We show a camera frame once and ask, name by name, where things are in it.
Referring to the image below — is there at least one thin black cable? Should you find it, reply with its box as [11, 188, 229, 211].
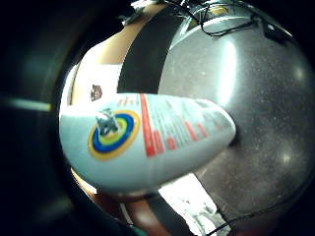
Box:
[206, 183, 313, 236]

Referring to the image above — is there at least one white bottle with red label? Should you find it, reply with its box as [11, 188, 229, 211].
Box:
[58, 92, 237, 195]

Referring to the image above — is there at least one the person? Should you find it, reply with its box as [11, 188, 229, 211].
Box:
[67, 3, 168, 106]

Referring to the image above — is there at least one small black device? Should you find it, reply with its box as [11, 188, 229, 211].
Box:
[261, 20, 291, 44]

